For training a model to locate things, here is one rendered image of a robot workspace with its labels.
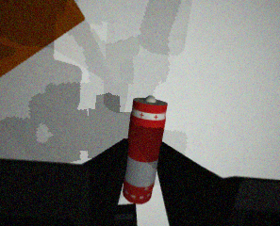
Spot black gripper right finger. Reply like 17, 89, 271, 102
156, 141, 280, 226

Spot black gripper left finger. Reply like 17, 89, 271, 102
0, 138, 129, 226

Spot red and grey battery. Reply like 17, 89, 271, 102
123, 95, 168, 204

